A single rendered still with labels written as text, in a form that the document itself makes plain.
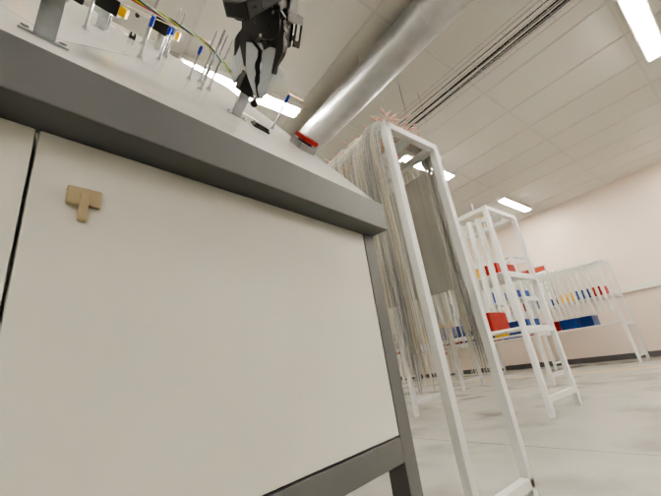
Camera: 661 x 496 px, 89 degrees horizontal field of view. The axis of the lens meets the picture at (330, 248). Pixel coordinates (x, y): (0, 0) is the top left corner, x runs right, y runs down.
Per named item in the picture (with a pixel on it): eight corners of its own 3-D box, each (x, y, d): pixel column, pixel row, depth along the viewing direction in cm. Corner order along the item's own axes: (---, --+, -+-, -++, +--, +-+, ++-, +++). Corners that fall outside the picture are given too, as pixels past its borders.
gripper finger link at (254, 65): (271, 98, 68) (278, 47, 64) (255, 98, 63) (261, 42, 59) (259, 95, 69) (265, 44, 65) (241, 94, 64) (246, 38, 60)
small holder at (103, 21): (69, 9, 76) (79, -25, 73) (114, 35, 80) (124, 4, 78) (61, 7, 72) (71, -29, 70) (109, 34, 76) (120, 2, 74)
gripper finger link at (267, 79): (285, 102, 68) (292, 50, 63) (269, 102, 63) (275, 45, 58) (271, 98, 68) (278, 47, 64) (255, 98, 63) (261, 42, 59)
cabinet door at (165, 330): (402, 435, 60) (365, 232, 73) (-61, 643, 21) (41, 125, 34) (390, 435, 61) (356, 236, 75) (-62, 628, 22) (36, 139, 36)
